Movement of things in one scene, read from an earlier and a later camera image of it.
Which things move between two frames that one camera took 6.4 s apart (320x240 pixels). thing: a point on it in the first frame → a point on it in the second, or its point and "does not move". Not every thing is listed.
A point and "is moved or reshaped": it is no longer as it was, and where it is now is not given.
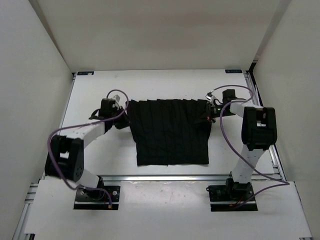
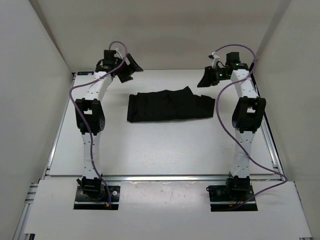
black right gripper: (213, 119) → (208, 79)
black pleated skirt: (168, 132) is moved or reshaped
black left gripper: (125, 122) → (133, 67)
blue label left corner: (85, 73) does not move
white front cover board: (165, 207) does not move
